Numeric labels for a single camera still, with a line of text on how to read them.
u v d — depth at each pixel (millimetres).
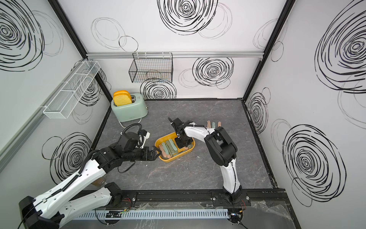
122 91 953
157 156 676
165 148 908
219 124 1049
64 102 727
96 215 694
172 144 916
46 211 387
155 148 667
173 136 945
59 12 724
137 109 1000
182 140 821
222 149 520
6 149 511
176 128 771
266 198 754
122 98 936
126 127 1016
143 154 640
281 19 763
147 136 693
